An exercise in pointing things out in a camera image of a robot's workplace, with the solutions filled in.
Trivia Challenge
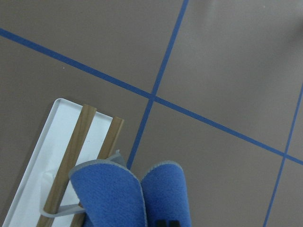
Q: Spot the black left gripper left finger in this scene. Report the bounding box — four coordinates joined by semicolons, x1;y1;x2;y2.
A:
156;219;166;227

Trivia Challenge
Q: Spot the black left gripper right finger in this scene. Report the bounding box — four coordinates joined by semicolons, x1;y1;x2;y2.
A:
169;220;178;227

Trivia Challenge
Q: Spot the blue and grey towel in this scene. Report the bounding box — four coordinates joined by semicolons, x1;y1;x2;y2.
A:
69;154;192;227

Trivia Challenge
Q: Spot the white towel rack with wooden bars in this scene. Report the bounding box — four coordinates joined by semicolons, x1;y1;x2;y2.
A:
2;98;113;227

